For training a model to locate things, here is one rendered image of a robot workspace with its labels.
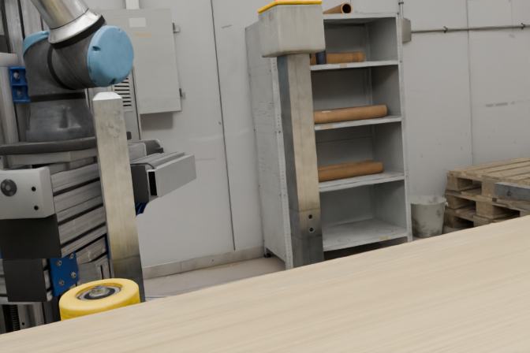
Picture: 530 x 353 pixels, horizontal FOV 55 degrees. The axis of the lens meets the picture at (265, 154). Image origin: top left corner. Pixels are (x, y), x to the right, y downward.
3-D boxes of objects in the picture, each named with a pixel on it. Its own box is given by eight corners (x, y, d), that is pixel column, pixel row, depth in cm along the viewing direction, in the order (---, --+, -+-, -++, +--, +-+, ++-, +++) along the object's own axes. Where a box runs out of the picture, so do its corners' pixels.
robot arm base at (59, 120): (53, 137, 123) (47, 96, 121) (110, 133, 120) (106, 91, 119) (11, 144, 108) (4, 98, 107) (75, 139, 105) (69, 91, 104)
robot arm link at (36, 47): (64, 95, 121) (56, 37, 119) (102, 91, 114) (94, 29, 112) (16, 98, 111) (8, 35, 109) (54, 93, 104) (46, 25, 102)
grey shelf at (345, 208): (263, 256, 349) (244, 27, 331) (377, 235, 377) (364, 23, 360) (288, 276, 307) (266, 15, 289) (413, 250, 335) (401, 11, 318)
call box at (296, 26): (261, 63, 74) (256, 9, 73) (304, 61, 76) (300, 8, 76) (281, 58, 67) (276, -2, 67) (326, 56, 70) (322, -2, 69)
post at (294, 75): (296, 351, 78) (271, 57, 73) (323, 343, 80) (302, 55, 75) (309, 365, 74) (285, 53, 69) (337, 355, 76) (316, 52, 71)
